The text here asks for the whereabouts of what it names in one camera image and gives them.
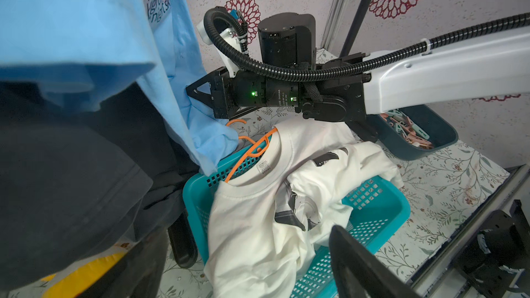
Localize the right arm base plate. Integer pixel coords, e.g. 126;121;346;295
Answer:
452;199;529;297

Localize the white t-shirt black print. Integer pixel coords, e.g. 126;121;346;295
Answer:
204;117;403;297

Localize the orange plastic hanger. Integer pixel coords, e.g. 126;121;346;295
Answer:
225;128;277;183

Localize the dark teal clothespin bin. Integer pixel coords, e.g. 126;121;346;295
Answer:
367;105;458;161

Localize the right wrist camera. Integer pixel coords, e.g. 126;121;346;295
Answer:
196;6;249;78

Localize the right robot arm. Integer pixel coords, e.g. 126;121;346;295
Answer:
186;7;529;142

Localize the colourful clothespins pile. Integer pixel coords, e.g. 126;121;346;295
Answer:
379;110;434;150

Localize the black clothes rack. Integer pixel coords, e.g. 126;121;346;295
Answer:
340;0;372;57

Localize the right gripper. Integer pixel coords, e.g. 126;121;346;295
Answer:
186;68;246;119

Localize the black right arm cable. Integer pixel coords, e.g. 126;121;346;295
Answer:
202;6;530;84

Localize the yellow plush toy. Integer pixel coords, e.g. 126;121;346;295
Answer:
42;246;128;297

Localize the light blue garment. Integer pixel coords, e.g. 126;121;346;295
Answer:
1;0;238;175

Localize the teal laundry basket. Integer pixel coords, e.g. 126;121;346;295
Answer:
184;121;410;297

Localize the dark grey t-shirt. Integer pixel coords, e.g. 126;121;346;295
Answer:
1;83;199;291

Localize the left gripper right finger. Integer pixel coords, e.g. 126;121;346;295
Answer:
328;226;418;297

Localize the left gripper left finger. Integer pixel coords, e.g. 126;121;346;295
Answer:
79;229;168;297

